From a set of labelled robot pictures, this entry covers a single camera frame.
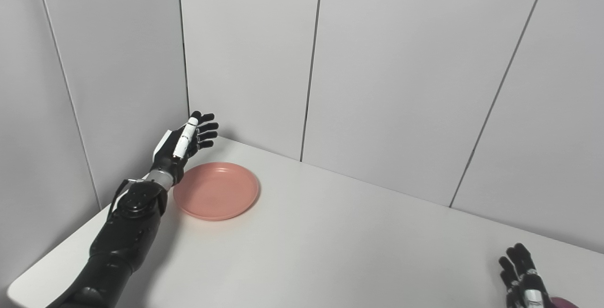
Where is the pink round plate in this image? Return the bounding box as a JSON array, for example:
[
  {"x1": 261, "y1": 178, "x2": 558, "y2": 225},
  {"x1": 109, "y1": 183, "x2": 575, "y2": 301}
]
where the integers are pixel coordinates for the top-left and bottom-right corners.
[{"x1": 173, "y1": 162, "x2": 260, "y2": 222}]

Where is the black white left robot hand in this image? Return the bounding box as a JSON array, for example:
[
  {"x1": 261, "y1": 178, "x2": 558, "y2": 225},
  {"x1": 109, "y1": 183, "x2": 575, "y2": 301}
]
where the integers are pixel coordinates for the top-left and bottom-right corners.
[{"x1": 152, "y1": 111, "x2": 219, "y2": 186}]

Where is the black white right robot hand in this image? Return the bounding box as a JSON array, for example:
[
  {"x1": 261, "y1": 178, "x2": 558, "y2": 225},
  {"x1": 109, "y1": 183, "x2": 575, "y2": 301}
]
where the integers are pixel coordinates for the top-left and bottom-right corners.
[{"x1": 498, "y1": 243, "x2": 555, "y2": 308}]

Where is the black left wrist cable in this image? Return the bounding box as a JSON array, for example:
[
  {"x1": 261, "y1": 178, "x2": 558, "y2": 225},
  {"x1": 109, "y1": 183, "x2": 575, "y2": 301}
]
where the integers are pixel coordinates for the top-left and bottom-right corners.
[{"x1": 108, "y1": 178, "x2": 148, "y2": 220}]

